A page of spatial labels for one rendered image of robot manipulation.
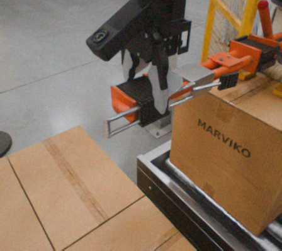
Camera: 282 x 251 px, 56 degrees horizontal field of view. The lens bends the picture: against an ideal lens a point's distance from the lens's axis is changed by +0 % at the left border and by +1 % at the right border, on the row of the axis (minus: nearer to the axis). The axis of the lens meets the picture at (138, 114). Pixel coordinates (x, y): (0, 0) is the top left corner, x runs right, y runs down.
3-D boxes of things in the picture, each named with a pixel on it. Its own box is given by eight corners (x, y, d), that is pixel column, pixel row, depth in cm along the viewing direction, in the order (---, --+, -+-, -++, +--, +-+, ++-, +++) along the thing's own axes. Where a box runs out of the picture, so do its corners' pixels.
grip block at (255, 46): (242, 53, 73) (248, 32, 70) (276, 65, 67) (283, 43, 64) (223, 61, 69) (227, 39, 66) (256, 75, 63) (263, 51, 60)
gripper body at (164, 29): (189, 56, 45) (199, -23, 38) (150, 70, 41) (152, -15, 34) (159, 42, 50) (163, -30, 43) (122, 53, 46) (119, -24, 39)
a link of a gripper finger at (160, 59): (174, 88, 42) (163, 31, 39) (167, 91, 41) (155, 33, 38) (156, 87, 46) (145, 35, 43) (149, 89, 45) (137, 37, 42)
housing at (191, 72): (190, 78, 62) (192, 61, 59) (213, 90, 57) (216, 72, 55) (168, 88, 58) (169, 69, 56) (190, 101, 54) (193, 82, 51)
